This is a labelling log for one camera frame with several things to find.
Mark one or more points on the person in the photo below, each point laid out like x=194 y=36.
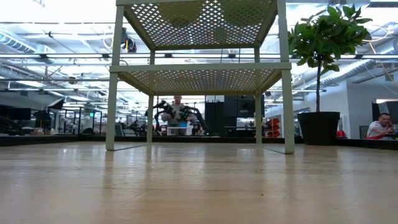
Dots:
x=178 y=109
x=377 y=127

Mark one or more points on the small white table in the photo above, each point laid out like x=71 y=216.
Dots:
x=178 y=130

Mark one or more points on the black background robot arms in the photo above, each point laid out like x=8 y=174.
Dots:
x=164 y=109

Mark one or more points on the black equipment cabinet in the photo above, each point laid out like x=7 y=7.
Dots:
x=242 y=109

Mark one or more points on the pale green metal shelf rack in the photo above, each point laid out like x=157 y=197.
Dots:
x=199 y=67

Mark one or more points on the red storage bins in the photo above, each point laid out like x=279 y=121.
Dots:
x=274 y=127

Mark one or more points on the small round dark object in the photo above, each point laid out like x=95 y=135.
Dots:
x=220 y=33

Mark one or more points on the green tree in black pot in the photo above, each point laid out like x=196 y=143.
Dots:
x=318 y=127

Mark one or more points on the black softbox light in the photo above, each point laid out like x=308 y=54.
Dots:
x=56 y=103

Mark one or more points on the small red object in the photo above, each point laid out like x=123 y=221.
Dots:
x=341 y=133

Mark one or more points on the black display screen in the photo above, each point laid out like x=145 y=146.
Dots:
x=15 y=113

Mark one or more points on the black hanging camera device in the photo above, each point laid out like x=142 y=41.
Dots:
x=129 y=43

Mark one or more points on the black frame workstation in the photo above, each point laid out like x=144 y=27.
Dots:
x=81 y=119

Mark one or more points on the black aluminium table frame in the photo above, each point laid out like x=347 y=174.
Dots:
x=62 y=140

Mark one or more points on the grey overhead rail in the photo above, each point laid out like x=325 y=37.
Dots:
x=62 y=56

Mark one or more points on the silver ventilation duct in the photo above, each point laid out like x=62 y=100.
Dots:
x=18 y=43
x=348 y=73

